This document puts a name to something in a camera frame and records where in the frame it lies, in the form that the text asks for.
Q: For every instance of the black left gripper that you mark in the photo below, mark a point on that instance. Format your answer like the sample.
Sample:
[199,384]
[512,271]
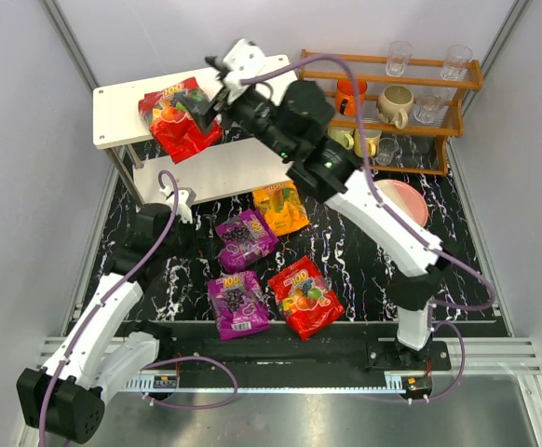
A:
[201,225]

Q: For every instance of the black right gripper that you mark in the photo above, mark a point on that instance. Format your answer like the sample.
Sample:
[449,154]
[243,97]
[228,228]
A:
[224,104]

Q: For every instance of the large red candy bag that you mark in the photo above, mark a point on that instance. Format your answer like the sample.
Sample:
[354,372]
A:
[171,126]

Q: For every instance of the small red candy bag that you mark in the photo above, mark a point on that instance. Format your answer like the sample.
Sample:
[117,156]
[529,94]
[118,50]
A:
[306,302]

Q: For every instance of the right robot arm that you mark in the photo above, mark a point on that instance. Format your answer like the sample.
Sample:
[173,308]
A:
[296,130]

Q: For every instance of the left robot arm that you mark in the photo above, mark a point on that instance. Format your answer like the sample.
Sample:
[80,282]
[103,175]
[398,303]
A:
[67,396]

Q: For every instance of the purple candy bag upper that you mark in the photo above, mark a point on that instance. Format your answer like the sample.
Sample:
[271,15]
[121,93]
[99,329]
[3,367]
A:
[247,238]

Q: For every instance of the purple candy bag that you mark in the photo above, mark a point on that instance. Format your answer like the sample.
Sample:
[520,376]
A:
[247,238]
[238,306]

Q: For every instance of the purple candy bag lower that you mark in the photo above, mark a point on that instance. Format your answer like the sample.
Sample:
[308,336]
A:
[238,306]

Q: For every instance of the yellow mango candy bag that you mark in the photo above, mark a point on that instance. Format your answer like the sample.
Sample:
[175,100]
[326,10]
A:
[281,207]

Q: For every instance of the clear glass bottom shelf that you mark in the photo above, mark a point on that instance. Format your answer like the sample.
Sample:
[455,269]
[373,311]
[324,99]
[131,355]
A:
[386,150]

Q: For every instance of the clear glass shelf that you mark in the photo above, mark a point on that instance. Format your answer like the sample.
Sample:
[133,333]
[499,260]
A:
[386,150]
[428,107]

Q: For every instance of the clear glass middle shelf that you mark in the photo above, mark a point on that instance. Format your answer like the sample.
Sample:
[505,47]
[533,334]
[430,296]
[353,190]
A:
[428,107]

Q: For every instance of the orange mug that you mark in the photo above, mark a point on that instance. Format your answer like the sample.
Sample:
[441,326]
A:
[348,95]

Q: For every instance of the green mug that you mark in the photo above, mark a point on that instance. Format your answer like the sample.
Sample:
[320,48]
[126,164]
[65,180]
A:
[343,136]

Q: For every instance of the yellow mug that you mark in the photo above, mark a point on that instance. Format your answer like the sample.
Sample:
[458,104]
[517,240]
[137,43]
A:
[366,142]

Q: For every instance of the beige ceramic mug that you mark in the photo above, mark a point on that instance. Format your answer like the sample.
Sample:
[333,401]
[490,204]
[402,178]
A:
[394,106]

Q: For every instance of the wooden cup rack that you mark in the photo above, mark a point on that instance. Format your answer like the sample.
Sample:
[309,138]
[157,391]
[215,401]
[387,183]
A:
[420,76]

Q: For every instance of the clear glass top left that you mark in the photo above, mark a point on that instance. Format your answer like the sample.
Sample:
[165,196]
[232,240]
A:
[398,55]

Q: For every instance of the clear glass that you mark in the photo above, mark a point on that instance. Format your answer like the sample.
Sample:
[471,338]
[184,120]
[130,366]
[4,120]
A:
[398,55]
[455,62]

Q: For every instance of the pink beige plate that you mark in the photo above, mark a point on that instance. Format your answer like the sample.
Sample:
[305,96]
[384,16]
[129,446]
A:
[407,198]

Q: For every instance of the clear glass top right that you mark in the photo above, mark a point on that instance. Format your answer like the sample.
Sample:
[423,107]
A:
[455,62]

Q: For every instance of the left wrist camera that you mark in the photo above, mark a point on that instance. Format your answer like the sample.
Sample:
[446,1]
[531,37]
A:
[181,201]

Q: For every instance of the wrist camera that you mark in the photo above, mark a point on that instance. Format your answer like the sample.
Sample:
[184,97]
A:
[243,60]
[181,201]

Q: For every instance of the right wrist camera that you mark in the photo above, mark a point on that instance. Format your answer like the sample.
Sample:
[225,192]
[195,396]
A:
[243,60]

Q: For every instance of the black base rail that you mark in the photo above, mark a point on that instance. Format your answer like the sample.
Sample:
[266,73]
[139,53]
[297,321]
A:
[371,346]

